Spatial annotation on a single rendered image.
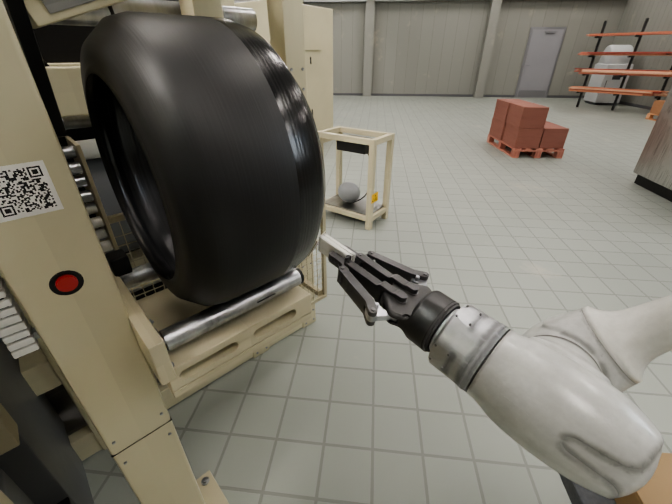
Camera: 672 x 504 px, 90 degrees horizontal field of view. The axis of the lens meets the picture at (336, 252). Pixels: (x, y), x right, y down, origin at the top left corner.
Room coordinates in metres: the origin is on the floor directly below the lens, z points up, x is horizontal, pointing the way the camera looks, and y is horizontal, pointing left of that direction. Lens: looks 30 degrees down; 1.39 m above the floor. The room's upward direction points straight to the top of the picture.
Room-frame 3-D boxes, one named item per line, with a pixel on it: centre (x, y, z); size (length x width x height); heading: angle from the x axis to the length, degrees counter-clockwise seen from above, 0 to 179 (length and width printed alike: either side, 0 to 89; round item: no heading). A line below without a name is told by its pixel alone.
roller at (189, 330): (0.60, 0.22, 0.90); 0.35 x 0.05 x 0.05; 133
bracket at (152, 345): (0.57, 0.45, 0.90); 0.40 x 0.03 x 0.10; 43
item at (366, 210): (3.06, -0.17, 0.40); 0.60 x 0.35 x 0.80; 54
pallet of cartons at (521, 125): (5.78, -3.12, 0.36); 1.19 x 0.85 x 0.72; 173
